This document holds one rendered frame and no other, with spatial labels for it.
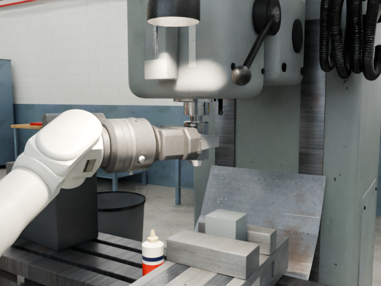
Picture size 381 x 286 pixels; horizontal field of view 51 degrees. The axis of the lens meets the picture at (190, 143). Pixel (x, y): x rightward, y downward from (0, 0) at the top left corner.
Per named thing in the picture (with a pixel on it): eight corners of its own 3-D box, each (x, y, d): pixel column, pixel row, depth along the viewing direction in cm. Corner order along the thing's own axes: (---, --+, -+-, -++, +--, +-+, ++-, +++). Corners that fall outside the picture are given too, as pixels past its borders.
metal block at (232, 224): (235, 254, 69) (236, 221, 69) (204, 247, 72) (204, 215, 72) (246, 244, 74) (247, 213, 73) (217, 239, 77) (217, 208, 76)
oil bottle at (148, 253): (155, 293, 72) (155, 234, 71) (138, 287, 74) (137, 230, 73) (168, 284, 76) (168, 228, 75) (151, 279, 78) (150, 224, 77)
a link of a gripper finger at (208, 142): (216, 149, 74) (188, 151, 71) (216, 132, 74) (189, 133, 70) (221, 150, 73) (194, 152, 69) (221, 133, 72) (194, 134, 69)
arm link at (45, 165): (111, 123, 60) (55, 176, 50) (97, 161, 66) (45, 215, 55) (75, 100, 60) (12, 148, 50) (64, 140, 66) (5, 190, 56)
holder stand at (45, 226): (57, 252, 92) (54, 165, 89) (8, 232, 105) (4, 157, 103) (98, 237, 101) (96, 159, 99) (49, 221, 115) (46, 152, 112)
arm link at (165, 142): (202, 117, 67) (138, 119, 60) (202, 174, 68) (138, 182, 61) (164, 114, 77) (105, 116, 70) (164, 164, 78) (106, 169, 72)
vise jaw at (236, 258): (246, 280, 62) (246, 255, 62) (165, 260, 70) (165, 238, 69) (259, 266, 67) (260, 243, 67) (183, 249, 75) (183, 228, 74)
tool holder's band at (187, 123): (210, 126, 76) (210, 121, 76) (206, 127, 71) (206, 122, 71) (186, 125, 77) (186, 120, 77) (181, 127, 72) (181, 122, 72)
